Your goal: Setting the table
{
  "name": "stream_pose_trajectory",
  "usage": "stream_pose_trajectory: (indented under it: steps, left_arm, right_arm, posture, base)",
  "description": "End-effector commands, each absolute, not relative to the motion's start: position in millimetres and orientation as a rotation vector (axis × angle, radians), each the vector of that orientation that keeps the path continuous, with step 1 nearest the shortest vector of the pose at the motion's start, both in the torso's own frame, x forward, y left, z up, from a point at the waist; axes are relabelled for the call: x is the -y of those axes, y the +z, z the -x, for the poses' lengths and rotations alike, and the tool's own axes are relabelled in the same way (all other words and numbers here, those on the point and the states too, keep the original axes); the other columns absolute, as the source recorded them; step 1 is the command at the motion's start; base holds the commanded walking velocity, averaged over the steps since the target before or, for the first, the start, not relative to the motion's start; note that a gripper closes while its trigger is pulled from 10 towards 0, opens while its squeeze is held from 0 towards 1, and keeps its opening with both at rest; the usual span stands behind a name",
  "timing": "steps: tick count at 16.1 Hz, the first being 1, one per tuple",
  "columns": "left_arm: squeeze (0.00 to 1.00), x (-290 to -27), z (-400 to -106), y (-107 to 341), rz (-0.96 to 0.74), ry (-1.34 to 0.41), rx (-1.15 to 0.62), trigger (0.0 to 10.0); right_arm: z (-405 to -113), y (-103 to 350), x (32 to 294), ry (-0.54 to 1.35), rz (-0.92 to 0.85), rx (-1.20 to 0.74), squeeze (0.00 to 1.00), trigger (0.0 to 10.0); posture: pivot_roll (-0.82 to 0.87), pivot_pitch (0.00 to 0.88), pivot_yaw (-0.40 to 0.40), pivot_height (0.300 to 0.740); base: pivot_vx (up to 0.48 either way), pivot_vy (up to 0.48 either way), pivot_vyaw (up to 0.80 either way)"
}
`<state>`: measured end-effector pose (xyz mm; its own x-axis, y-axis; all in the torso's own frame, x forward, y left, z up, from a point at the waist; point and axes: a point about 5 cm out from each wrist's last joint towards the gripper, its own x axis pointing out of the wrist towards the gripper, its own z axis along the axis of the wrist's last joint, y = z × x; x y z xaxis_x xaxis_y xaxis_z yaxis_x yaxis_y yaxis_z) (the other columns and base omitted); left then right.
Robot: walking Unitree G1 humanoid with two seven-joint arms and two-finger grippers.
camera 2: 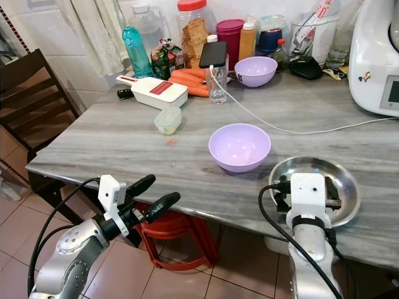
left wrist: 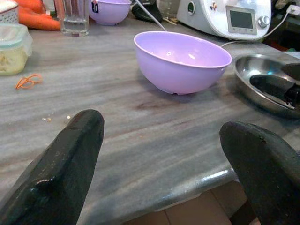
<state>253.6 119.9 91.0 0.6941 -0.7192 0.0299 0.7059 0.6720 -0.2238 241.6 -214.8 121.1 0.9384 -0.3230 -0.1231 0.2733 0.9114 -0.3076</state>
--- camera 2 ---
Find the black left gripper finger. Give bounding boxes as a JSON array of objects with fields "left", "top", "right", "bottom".
[
  {"left": 127, "top": 174, "right": 156, "bottom": 198},
  {"left": 145, "top": 191, "right": 181, "bottom": 224}
]

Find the round steel plate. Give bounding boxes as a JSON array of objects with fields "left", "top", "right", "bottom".
[{"left": 268, "top": 156, "right": 362, "bottom": 229}]

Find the purple plastic bowl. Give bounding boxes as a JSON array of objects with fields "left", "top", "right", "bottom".
[
  {"left": 208, "top": 123, "right": 273, "bottom": 174},
  {"left": 234, "top": 56, "right": 279, "bottom": 88}
]

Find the red plastic stool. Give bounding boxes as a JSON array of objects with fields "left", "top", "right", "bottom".
[{"left": 133, "top": 199, "right": 216, "bottom": 272}]

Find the white plastic bin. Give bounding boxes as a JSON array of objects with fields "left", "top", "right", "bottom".
[{"left": 263, "top": 235, "right": 291, "bottom": 255}]

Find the small clear plastic container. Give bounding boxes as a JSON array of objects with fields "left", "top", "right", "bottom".
[{"left": 153, "top": 107, "right": 183, "bottom": 136}]

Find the white vegetable slicer box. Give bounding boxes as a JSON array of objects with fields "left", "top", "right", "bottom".
[{"left": 115, "top": 75, "right": 190, "bottom": 111}]

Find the orange carrot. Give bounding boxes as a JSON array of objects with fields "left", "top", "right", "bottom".
[
  {"left": 186, "top": 86, "right": 210, "bottom": 98},
  {"left": 173, "top": 68, "right": 208, "bottom": 80},
  {"left": 168, "top": 75, "right": 210, "bottom": 88}
]

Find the clear drinking glass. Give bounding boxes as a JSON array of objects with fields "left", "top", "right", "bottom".
[{"left": 204, "top": 59, "right": 228, "bottom": 105}]

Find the dark wooden chair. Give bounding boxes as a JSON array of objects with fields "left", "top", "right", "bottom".
[{"left": 0, "top": 49, "right": 83, "bottom": 195}]

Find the green snack packet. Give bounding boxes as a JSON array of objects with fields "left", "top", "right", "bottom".
[{"left": 150, "top": 37, "right": 185, "bottom": 80}]

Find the teal water bottle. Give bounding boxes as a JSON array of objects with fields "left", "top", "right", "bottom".
[{"left": 122, "top": 26, "right": 155, "bottom": 79}]

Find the small yellow black packet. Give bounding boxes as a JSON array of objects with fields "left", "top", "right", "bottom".
[{"left": 323, "top": 67, "right": 349, "bottom": 81}]

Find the black pouch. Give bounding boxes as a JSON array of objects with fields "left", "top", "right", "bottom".
[{"left": 287, "top": 56, "right": 324, "bottom": 81}]

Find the small red cap bottle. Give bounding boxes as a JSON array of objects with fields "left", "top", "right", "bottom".
[{"left": 273, "top": 39, "right": 289, "bottom": 69}]

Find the white kitchen food processor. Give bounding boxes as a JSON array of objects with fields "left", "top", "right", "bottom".
[{"left": 347, "top": 0, "right": 399, "bottom": 118}]

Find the black smartphone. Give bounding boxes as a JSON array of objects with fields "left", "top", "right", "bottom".
[{"left": 198, "top": 40, "right": 228, "bottom": 69}]

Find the clear plastic utensil container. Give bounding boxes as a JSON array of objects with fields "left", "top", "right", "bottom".
[{"left": 289, "top": 16, "right": 341, "bottom": 64}]

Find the red lid cracker jar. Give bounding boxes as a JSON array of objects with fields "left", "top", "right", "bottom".
[{"left": 175, "top": 0, "right": 210, "bottom": 70}]

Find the orange sauce bottle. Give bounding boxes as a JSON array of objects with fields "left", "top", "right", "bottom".
[{"left": 238, "top": 22, "right": 258, "bottom": 61}]

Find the beige hanging cloth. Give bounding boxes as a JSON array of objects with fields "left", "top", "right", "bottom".
[{"left": 54, "top": 0, "right": 130, "bottom": 78}]

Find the dark blue jar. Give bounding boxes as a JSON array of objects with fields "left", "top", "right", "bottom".
[{"left": 256, "top": 16, "right": 286, "bottom": 56}]

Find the large clear plastic jug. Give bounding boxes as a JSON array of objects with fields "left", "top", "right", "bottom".
[{"left": 130, "top": 2, "right": 171, "bottom": 60}]

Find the magenta canister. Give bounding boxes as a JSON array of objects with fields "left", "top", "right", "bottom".
[{"left": 215, "top": 19, "right": 244, "bottom": 62}]

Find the tall clear bottle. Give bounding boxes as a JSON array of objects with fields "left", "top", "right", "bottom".
[{"left": 326, "top": 0, "right": 366, "bottom": 70}]

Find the red and white package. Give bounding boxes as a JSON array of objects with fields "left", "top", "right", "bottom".
[{"left": 299, "top": 0, "right": 335, "bottom": 45}]

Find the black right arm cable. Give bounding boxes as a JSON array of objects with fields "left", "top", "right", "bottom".
[{"left": 257, "top": 183, "right": 339, "bottom": 299}]

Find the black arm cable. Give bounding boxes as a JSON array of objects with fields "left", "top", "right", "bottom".
[
  {"left": 26, "top": 178, "right": 102, "bottom": 299},
  {"left": 257, "top": 183, "right": 339, "bottom": 299}
]

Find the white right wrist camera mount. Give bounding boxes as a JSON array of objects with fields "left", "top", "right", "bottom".
[{"left": 285, "top": 173, "right": 333, "bottom": 230}]

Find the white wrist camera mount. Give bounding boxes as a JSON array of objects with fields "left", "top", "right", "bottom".
[
  {"left": 97, "top": 174, "right": 129, "bottom": 238},
  {"left": 285, "top": 173, "right": 333, "bottom": 230}
]

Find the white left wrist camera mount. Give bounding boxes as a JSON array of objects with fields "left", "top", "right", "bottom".
[{"left": 97, "top": 174, "right": 129, "bottom": 238}]

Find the white charging cable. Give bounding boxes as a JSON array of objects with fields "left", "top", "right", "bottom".
[{"left": 210, "top": 66, "right": 382, "bottom": 135}]

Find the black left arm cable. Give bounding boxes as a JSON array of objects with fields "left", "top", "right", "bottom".
[{"left": 26, "top": 178, "right": 102, "bottom": 299}]

